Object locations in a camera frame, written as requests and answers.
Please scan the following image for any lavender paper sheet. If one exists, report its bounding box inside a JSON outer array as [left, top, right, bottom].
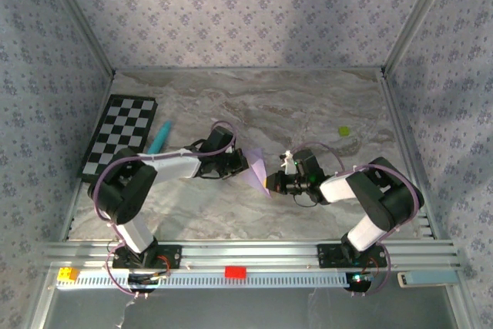
[[244, 146, 274, 200]]

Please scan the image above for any teal pen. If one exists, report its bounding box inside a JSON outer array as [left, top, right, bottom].
[[146, 120, 173, 156]]

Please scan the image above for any black and white checkerboard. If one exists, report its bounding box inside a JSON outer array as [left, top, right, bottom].
[[79, 93, 159, 186]]

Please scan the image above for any black circuit board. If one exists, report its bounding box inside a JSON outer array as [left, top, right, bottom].
[[126, 271, 173, 294], [344, 270, 377, 294]]

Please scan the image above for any grey blue box device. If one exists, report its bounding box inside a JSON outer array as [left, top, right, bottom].
[[397, 270, 460, 288]]

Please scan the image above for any yellow block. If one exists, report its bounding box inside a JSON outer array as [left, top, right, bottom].
[[57, 267, 80, 282]]

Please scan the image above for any thin black cable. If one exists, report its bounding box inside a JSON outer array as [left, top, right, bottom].
[[291, 190, 321, 207]]

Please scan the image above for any aluminium mounting rail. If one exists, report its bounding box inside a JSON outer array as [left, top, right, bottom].
[[41, 240, 463, 273]]

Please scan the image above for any aluminium frame bar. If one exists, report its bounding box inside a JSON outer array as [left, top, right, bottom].
[[382, 0, 461, 76], [59, 72, 116, 243], [113, 66, 386, 74], [379, 70, 442, 240], [38, 0, 118, 78]]

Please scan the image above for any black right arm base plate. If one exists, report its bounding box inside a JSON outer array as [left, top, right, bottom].
[[317, 243, 388, 270]]

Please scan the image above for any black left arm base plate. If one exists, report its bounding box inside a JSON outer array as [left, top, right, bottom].
[[111, 243, 183, 270]]

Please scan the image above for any white slotted cable duct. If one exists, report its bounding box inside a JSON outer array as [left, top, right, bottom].
[[55, 269, 373, 290]]

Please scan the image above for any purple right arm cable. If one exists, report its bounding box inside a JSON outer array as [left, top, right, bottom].
[[288, 142, 421, 298]]

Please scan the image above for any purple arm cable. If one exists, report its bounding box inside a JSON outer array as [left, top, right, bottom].
[[288, 142, 421, 298], [94, 120, 239, 300]]

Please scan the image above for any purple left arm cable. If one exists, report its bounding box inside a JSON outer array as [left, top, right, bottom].
[[94, 120, 239, 300]]

